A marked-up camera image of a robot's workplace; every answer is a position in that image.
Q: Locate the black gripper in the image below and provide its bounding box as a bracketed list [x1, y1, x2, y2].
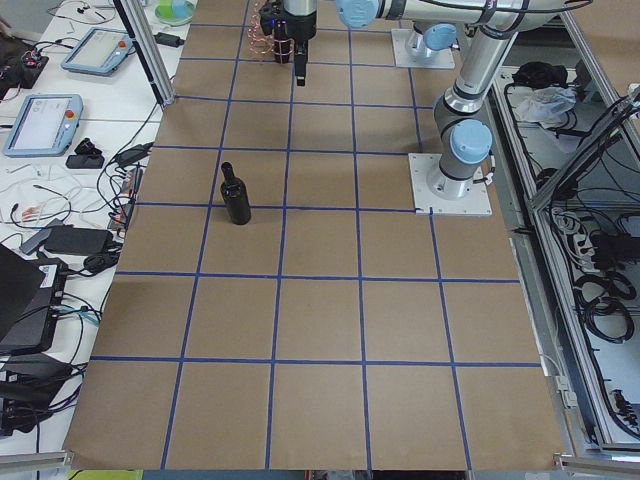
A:
[283, 0, 317, 87]

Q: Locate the dark wine bottle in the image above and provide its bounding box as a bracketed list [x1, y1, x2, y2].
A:
[220, 162, 251, 225]

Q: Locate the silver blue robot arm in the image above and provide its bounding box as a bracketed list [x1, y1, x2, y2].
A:
[335, 1, 569, 200]

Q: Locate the rear robot arm base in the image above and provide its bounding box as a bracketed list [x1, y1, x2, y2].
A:
[406, 22, 457, 59]

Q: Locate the dark bottle in basket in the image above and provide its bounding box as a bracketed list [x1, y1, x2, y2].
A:
[272, 20, 292, 64]

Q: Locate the black small power adapter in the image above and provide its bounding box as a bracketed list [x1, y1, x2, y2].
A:
[154, 32, 184, 48]

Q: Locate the green plate with items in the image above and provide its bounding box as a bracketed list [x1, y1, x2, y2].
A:
[154, 0, 196, 27]

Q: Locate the rear white mounting plate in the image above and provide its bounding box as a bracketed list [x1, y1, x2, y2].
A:
[391, 29, 455, 70]

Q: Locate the upper blue teach pendant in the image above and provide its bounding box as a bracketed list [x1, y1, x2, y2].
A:
[61, 27, 133, 76]

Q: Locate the blue teach pendant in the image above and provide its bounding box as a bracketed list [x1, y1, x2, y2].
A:
[61, 27, 133, 76]
[3, 94, 84, 158]

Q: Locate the black cloth bundle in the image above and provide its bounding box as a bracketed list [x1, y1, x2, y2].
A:
[512, 61, 568, 89]

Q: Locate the small black device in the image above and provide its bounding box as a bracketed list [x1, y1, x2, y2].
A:
[65, 137, 105, 170]

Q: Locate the crumpled white cloth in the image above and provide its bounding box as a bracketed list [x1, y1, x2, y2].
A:
[514, 87, 577, 128]

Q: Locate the lower blue teach pendant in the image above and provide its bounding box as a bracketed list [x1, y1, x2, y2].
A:
[3, 94, 84, 158]

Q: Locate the black power adapter brick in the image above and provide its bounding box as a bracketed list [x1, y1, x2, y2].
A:
[44, 226, 113, 255]

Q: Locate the black laptop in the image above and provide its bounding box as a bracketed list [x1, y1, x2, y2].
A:
[1, 246, 67, 355]

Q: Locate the aluminium frame post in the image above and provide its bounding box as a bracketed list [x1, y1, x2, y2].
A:
[113, 0, 175, 109]

